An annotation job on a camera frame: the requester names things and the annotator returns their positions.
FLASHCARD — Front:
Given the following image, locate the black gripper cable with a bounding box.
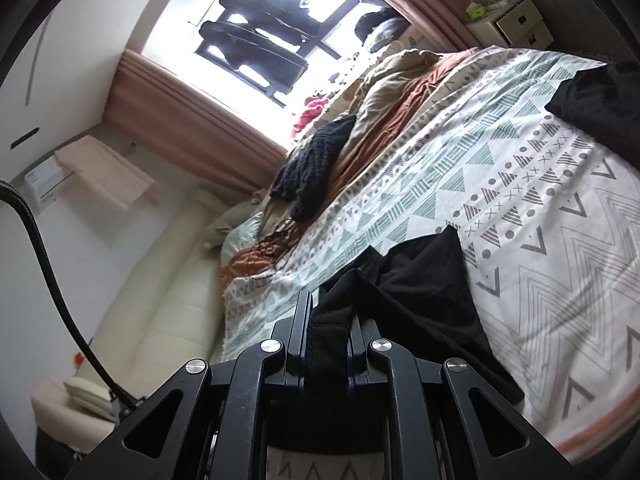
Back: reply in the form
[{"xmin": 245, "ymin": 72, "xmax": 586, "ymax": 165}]
[{"xmin": 0, "ymin": 180, "xmax": 151, "ymax": 411}]

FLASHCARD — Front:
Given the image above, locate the black-framed window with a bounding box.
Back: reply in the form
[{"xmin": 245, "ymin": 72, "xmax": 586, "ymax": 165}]
[{"xmin": 140, "ymin": 0, "xmax": 371, "ymax": 151}]

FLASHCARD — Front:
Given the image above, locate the black knitted sweater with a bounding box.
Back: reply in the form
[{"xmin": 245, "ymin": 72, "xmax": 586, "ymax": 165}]
[{"xmin": 270, "ymin": 114, "xmax": 358, "ymax": 221}]

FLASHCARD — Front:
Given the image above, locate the dark hanging jacket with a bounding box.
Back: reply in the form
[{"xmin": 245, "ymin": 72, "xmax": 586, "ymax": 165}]
[
  {"xmin": 220, "ymin": 0, "xmax": 328, "ymax": 36},
  {"xmin": 197, "ymin": 20, "xmax": 308, "ymax": 96}
]

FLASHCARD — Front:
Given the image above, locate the patterned bed with quilt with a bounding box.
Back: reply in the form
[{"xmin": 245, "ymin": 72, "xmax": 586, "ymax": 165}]
[{"xmin": 220, "ymin": 47, "xmax": 640, "ymax": 480}]

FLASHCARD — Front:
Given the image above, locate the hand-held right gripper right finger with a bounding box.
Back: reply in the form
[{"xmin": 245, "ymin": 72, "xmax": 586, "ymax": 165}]
[{"xmin": 345, "ymin": 317, "xmax": 583, "ymax": 480}]

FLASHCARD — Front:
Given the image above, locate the pink clothes pile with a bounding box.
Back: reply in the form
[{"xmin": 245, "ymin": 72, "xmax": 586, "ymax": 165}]
[{"xmin": 290, "ymin": 96, "xmax": 328, "ymax": 138}]

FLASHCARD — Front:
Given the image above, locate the black button shirt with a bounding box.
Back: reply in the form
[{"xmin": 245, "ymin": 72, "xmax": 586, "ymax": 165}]
[{"xmin": 265, "ymin": 60, "xmax": 640, "ymax": 456}]

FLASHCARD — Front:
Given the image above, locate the grey plush toy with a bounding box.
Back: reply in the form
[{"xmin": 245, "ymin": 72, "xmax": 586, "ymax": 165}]
[{"xmin": 200, "ymin": 187, "xmax": 256, "ymax": 248}]

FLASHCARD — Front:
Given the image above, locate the beige duvet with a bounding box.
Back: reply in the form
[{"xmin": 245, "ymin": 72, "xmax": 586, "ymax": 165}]
[{"xmin": 345, "ymin": 50, "xmax": 441, "ymax": 161}]

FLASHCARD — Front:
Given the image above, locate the grey pillow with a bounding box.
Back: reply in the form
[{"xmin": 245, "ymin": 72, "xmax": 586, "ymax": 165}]
[{"xmin": 370, "ymin": 17, "xmax": 410, "ymax": 53}]

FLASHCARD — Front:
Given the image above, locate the pink curtain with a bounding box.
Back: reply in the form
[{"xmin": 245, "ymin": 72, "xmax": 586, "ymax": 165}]
[
  {"xmin": 320, "ymin": 0, "xmax": 481, "ymax": 56},
  {"xmin": 110, "ymin": 50, "xmax": 291, "ymax": 196}
]

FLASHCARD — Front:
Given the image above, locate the orange-brown blanket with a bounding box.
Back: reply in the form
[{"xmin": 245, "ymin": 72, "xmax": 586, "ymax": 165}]
[{"xmin": 220, "ymin": 50, "xmax": 481, "ymax": 291}]

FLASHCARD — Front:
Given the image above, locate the light green pillow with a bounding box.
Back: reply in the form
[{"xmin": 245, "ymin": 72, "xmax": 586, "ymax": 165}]
[{"xmin": 220, "ymin": 210, "xmax": 266, "ymax": 266}]

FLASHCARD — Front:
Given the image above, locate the tangled black cable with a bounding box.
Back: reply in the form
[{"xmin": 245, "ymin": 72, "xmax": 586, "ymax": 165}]
[{"xmin": 255, "ymin": 217, "xmax": 301, "ymax": 267}]

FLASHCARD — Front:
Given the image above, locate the black clothes pile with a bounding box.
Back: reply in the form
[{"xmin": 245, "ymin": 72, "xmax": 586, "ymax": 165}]
[{"xmin": 354, "ymin": 10, "xmax": 396, "ymax": 43}]

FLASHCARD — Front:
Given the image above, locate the white air conditioner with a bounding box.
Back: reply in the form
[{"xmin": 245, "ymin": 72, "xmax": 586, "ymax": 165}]
[{"xmin": 22, "ymin": 157, "xmax": 76, "ymax": 211}]

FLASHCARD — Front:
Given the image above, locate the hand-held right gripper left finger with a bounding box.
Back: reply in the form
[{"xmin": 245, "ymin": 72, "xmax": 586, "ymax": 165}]
[{"xmin": 65, "ymin": 290, "xmax": 313, "ymax": 480}]

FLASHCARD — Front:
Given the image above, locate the cream padded headboard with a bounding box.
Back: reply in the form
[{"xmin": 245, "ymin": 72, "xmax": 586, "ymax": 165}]
[{"xmin": 95, "ymin": 185, "xmax": 236, "ymax": 391}]

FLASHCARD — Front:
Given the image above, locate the white nightstand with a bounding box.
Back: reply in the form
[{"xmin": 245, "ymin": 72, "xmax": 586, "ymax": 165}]
[{"xmin": 462, "ymin": 0, "xmax": 556, "ymax": 51}]

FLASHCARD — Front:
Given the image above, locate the beige air conditioner cover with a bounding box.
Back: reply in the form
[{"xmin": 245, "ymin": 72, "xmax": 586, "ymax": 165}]
[{"xmin": 54, "ymin": 135, "xmax": 162, "ymax": 213}]

